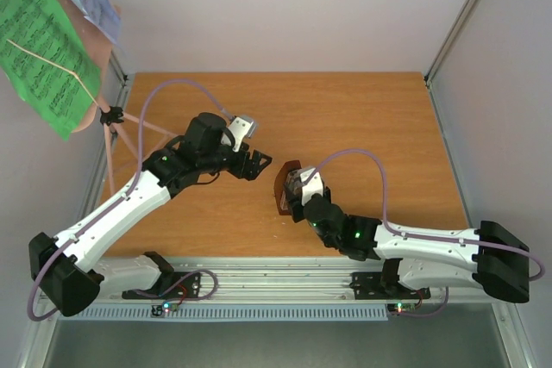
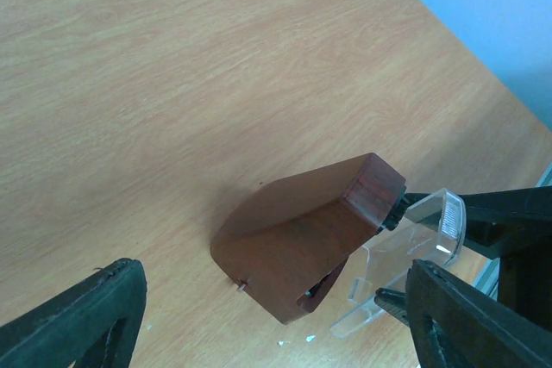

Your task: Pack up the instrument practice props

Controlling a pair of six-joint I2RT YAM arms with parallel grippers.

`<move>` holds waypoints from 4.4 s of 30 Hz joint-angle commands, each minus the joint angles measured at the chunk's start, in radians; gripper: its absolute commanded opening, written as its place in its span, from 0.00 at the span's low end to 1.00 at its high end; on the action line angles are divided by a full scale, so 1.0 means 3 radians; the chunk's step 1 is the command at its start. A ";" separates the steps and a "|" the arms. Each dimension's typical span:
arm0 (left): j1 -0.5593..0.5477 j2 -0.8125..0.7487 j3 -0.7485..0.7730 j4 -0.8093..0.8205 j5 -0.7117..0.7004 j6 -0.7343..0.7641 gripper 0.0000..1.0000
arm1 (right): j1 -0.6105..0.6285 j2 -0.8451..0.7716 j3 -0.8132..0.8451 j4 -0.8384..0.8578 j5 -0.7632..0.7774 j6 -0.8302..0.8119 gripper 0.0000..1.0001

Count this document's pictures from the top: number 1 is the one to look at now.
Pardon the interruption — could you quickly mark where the pink music stand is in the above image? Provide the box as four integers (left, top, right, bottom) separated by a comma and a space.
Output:
63, 0, 176, 195

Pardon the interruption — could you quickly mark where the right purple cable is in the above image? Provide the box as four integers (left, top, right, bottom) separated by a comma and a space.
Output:
305, 148, 545, 283

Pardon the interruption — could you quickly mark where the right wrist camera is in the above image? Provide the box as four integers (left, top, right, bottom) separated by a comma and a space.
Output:
298, 166, 324, 204

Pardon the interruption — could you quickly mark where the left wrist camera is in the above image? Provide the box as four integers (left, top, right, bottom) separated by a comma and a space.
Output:
229, 115, 258, 153

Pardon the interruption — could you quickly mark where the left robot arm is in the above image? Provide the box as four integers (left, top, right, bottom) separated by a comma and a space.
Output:
28, 112, 272, 316

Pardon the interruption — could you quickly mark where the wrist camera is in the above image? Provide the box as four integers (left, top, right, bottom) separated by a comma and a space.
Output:
298, 166, 324, 204
229, 115, 258, 153

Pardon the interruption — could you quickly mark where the grey slotted cable duct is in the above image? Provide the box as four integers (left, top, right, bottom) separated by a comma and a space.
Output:
73, 303, 388, 323

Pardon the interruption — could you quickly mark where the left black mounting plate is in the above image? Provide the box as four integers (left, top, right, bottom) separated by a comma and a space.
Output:
122, 271, 201, 300

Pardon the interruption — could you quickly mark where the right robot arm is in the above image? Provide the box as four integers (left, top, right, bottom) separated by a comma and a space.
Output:
278, 188, 530, 303

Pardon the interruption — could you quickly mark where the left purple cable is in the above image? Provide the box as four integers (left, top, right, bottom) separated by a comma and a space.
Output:
26, 78, 236, 321

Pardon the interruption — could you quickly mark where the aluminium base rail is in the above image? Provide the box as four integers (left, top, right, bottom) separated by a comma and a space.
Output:
92, 256, 501, 304

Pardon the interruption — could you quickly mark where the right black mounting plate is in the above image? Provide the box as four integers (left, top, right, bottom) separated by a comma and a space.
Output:
349, 271, 389, 300

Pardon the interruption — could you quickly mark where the green sheet music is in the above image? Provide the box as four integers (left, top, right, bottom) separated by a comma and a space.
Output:
1, 0, 101, 140

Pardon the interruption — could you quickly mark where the brown wooden metronome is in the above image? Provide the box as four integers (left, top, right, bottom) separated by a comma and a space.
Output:
273, 160, 310, 223

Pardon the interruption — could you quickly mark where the purple cable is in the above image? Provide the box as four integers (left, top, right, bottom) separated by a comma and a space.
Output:
305, 148, 545, 283
26, 78, 236, 321

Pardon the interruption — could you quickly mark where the black mounting plate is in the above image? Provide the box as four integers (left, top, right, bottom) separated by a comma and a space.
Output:
349, 271, 389, 300
122, 271, 201, 300

